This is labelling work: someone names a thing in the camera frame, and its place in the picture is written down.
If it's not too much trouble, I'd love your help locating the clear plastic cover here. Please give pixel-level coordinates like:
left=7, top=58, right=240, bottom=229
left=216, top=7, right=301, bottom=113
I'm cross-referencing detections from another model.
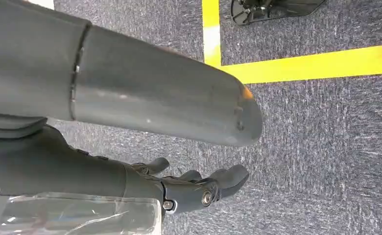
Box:
left=0, top=186, right=163, bottom=235

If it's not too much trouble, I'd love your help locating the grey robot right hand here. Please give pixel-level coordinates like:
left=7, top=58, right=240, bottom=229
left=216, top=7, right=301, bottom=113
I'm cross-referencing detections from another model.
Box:
left=0, top=0, right=263, bottom=215

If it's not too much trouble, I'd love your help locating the robot right arm ribbed sleeve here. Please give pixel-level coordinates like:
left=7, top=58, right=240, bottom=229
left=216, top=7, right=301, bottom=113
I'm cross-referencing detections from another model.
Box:
left=0, top=111, right=48, bottom=140

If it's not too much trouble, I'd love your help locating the black robot foot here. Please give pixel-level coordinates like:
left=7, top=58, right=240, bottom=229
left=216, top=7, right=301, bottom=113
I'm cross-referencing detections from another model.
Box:
left=230, top=0, right=327, bottom=26

